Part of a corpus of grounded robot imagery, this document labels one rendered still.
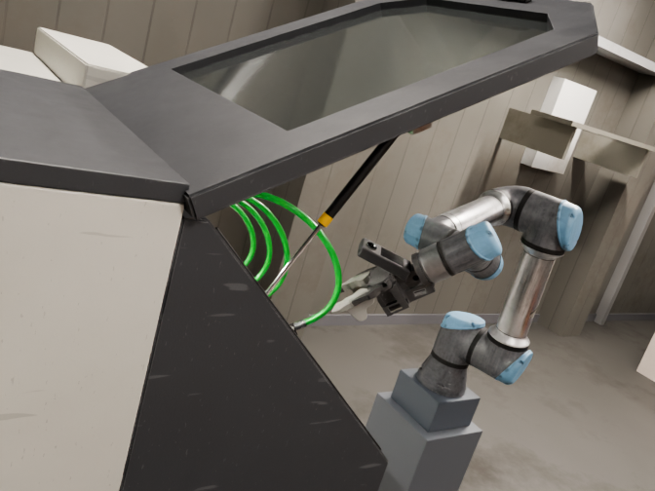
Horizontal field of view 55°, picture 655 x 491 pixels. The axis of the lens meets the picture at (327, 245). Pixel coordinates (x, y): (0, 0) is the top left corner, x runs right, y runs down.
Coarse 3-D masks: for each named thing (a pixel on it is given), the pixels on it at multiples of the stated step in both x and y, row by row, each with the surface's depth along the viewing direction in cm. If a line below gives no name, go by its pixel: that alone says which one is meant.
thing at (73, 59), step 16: (48, 32) 182; (48, 48) 175; (64, 48) 158; (80, 48) 166; (96, 48) 179; (112, 48) 194; (48, 64) 173; (64, 64) 156; (80, 64) 142; (96, 64) 141; (112, 64) 150; (128, 64) 161; (64, 80) 154; (80, 80) 141; (96, 80) 140
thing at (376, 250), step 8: (368, 240) 128; (360, 248) 125; (368, 248) 125; (376, 248) 127; (384, 248) 129; (360, 256) 126; (368, 256) 126; (376, 256) 125; (384, 256) 126; (392, 256) 128; (400, 256) 129; (376, 264) 126; (384, 264) 126; (392, 264) 126; (400, 264) 126; (408, 264) 128; (392, 272) 127; (400, 272) 126; (408, 272) 126
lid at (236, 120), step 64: (384, 0) 164; (448, 0) 152; (512, 0) 142; (192, 64) 143; (256, 64) 139; (320, 64) 130; (384, 64) 123; (448, 64) 117; (512, 64) 106; (128, 128) 111; (192, 128) 106; (256, 128) 101; (320, 128) 96; (384, 128) 96; (192, 192) 84; (256, 192) 89
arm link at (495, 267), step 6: (498, 258) 131; (492, 264) 128; (498, 264) 131; (468, 270) 128; (486, 270) 128; (492, 270) 130; (498, 270) 133; (474, 276) 135; (480, 276) 132; (486, 276) 132; (492, 276) 133
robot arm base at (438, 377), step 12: (432, 360) 184; (444, 360) 181; (420, 372) 186; (432, 372) 183; (444, 372) 181; (456, 372) 181; (432, 384) 182; (444, 384) 182; (456, 384) 182; (444, 396) 182; (456, 396) 183
